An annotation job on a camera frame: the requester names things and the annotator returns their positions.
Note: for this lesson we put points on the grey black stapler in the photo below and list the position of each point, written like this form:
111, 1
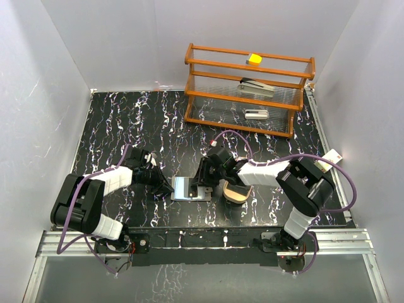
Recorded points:
252, 86

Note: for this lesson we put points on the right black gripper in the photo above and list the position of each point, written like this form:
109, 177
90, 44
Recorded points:
202, 178

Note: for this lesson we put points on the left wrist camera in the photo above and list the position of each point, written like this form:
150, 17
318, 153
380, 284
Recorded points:
149, 159

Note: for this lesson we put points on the white card box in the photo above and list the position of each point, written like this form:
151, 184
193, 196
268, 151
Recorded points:
332, 156

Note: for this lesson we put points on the small white stapler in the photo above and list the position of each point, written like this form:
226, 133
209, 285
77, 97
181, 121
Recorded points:
253, 114

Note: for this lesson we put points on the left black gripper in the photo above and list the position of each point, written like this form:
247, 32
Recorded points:
164, 187

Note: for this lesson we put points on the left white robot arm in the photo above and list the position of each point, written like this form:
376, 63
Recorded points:
79, 203

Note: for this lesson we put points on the yellow white block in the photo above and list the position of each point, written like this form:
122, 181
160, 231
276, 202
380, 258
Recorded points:
254, 59

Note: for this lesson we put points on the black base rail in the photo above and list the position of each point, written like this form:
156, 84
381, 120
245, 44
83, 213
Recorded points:
214, 245

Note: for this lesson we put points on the orange wooden shelf rack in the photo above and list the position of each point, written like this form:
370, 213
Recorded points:
214, 100

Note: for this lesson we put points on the black credit card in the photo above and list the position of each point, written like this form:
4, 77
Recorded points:
192, 189

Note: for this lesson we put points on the oval wooden tray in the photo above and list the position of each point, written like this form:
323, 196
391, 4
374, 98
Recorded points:
236, 194

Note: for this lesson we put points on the grey card holder wallet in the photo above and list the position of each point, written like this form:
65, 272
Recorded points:
185, 190

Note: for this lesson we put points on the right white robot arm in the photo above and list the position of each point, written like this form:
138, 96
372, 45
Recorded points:
306, 186

